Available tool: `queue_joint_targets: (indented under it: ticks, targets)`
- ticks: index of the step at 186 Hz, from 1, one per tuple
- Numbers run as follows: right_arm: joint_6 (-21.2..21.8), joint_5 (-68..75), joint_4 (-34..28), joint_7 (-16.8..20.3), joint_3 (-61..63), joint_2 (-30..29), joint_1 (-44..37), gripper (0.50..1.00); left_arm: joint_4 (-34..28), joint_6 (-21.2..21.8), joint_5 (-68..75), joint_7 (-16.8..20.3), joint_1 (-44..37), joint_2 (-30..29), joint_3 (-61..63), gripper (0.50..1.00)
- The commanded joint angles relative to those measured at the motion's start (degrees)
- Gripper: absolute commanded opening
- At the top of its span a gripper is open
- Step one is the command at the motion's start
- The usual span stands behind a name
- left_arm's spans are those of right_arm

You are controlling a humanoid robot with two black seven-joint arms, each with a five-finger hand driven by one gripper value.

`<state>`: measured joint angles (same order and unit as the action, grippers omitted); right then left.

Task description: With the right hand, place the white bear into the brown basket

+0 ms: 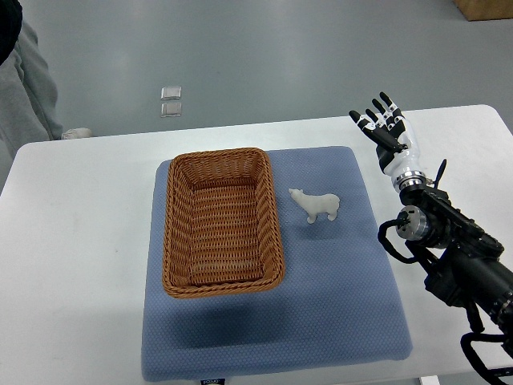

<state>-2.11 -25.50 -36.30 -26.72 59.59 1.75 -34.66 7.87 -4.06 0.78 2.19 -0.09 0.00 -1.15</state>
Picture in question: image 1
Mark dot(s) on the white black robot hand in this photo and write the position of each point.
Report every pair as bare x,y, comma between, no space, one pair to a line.
396,146

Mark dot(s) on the white bear figurine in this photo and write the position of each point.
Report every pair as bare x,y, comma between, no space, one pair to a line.
316,204

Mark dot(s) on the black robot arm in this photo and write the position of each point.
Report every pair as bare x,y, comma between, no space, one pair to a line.
461,261

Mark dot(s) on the brown wicker basket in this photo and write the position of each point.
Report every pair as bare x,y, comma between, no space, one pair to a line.
221,228

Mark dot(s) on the brown cardboard box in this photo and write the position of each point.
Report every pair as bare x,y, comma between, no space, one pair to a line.
485,10

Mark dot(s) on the blue quilted mat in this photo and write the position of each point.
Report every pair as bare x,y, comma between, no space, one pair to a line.
338,303

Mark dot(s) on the lower metal floor plate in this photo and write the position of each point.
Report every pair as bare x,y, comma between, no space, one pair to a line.
171,109

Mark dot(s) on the metal floor plate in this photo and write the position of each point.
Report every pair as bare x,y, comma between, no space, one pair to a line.
171,109
170,92

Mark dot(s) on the upper metal floor plate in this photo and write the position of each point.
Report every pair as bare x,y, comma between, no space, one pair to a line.
170,92

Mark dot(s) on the white sneaker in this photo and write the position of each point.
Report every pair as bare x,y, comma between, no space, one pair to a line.
77,133

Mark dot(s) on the person in grey trousers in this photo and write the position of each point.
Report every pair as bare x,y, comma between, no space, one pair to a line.
28,92

